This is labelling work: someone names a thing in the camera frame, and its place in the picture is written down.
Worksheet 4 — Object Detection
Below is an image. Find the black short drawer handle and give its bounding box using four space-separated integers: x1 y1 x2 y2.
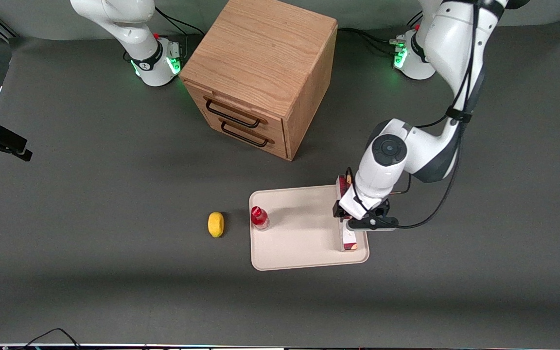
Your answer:
220 121 269 148

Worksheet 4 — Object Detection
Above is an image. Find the small red capped bottle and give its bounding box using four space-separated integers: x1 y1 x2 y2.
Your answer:
250 206 270 231

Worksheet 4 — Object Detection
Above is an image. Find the beige rectangular plastic tray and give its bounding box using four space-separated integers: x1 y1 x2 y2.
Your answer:
249 183 370 271

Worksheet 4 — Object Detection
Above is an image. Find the thin black table-edge cable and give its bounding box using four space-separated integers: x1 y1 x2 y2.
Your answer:
21 328 82 349

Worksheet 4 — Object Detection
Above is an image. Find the red cookie box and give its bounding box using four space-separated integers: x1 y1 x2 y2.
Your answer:
335 175 359 253

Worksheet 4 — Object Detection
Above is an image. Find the yellow lemon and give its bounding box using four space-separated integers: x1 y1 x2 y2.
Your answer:
208 211 225 238

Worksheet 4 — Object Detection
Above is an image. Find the black base cable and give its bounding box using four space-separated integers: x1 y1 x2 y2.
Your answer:
155 6 206 37
337 27 401 55

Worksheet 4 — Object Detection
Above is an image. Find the black left base cable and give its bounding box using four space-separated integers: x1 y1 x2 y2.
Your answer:
337 27 401 55

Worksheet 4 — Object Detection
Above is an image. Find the oak wooden drawer cabinet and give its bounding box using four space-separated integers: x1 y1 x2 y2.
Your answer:
179 0 339 161

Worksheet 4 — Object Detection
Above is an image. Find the black right base cable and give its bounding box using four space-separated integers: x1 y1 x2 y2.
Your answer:
155 6 206 37

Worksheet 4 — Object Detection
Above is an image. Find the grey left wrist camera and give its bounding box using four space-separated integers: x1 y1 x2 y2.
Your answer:
347 216 400 231

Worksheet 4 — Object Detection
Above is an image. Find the black long drawer handle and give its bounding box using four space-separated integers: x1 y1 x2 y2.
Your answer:
206 99 262 129

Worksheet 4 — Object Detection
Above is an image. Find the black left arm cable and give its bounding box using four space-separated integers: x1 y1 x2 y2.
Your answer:
391 0 486 229

